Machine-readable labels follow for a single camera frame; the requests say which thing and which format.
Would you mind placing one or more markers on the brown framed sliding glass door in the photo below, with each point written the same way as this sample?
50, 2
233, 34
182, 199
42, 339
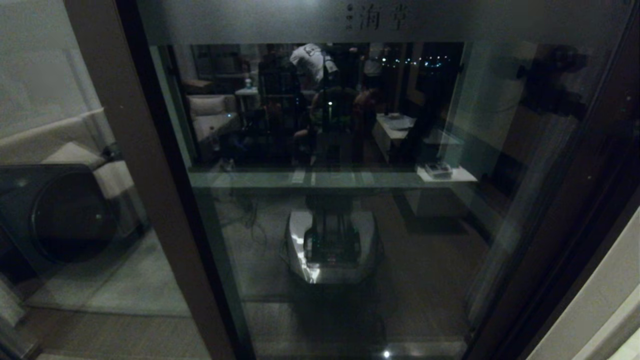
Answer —
540, 225

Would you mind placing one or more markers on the brown framed fixed glass door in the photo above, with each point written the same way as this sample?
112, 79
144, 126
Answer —
145, 150

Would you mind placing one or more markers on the grey floor rug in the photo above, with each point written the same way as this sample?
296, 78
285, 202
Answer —
125, 285

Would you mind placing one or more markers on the grey and beige sofa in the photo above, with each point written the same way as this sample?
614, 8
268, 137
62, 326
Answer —
75, 157

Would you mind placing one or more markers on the dark brown door jamb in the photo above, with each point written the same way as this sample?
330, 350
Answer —
595, 285

